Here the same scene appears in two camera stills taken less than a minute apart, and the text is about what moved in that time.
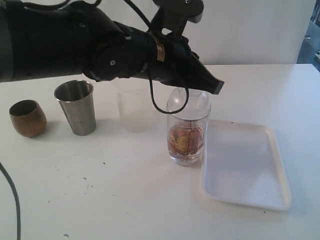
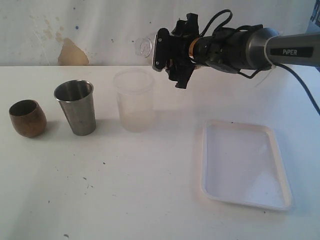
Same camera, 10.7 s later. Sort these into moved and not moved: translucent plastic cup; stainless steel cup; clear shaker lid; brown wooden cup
Moved: clear shaker lid
Not moved: brown wooden cup; stainless steel cup; translucent plastic cup
